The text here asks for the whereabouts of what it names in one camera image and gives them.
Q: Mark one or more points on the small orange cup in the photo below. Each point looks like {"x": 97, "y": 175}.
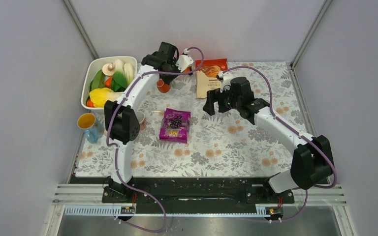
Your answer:
{"x": 162, "y": 86}

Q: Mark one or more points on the blue butterfly mug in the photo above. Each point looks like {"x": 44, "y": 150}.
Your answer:
{"x": 91, "y": 126}

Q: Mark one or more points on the small pink cup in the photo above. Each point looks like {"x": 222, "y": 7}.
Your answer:
{"x": 141, "y": 119}

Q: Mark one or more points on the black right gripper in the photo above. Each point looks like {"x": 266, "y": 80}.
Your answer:
{"x": 213, "y": 96}

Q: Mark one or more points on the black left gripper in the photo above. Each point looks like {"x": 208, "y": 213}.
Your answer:
{"x": 168, "y": 80}

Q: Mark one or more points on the yellow toy vegetable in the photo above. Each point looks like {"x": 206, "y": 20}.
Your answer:
{"x": 100, "y": 96}

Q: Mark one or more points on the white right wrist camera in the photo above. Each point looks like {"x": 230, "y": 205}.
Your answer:
{"x": 225, "y": 79}

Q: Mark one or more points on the white plastic tub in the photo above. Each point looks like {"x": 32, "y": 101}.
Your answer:
{"x": 93, "y": 68}

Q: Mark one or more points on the toy mushroom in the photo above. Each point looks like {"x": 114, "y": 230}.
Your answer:
{"x": 108, "y": 69}

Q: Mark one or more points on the green toy leaf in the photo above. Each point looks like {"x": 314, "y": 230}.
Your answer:
{"x": 97, "y": 81}

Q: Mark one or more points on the orange chips bag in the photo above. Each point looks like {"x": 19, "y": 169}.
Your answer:
{"x": 206, "y": 76}

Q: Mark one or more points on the white toy cabbage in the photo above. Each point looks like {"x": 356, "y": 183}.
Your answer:
{"x": 124, "y": 73}

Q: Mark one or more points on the purple candy bag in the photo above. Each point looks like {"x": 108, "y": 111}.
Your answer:
{"x": 175, "y": 126}

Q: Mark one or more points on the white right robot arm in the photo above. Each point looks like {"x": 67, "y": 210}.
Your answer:
{"x": 311, "y": 156}

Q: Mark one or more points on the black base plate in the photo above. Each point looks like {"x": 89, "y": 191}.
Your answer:
{"x": 189, "y": 195}

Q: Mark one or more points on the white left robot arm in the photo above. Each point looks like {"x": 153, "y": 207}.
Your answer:
{"x": 121, "y": 122}

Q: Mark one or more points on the floral table mat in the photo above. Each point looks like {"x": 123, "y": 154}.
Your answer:
{"x": 223, "y": 145}

